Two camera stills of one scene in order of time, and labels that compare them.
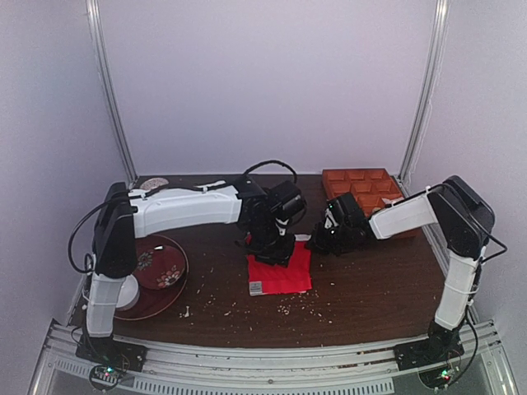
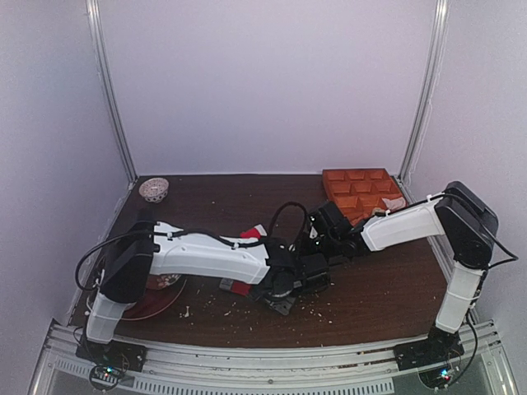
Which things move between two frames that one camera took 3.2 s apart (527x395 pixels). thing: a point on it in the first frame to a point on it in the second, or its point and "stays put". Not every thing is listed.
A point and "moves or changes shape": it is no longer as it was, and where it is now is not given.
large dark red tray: [160, 269] stays put
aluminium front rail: [480, 369] stays put
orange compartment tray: [373, 188] stays put
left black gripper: [274, 253] to [288, 302]
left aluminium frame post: [92, 10] stays put
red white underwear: [296, 277] moves or changes shape
